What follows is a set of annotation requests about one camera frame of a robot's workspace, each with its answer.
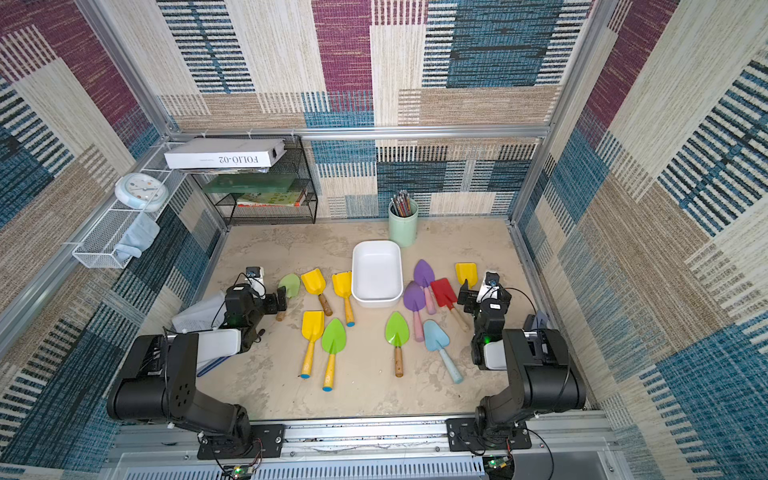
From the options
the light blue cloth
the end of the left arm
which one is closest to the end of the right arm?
the end of the left arm

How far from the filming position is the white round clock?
733 mm

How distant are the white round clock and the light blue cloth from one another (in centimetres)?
3

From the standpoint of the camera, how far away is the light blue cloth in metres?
0.66
